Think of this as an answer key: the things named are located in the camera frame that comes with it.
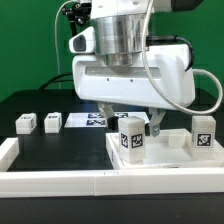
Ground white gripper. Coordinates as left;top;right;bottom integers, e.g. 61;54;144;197
72;44;195;137

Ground white square tabletop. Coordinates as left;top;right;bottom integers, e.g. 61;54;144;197
106;129;224;169

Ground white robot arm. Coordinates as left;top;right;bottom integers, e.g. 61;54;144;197
69;0;203;136

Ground white sheet with fiducial tags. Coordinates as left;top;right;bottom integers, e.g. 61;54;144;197
64;112;149;128

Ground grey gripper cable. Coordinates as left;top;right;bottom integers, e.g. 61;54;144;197
141;0;224;116

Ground white U-shaped fence wall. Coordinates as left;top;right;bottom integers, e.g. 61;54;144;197
0;138;224;198

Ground black cables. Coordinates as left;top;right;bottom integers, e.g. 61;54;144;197
39;72;74;91

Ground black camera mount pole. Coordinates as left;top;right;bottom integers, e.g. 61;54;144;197
62;3;91;36

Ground white cable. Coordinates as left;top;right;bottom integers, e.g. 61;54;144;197
54;0;76;89

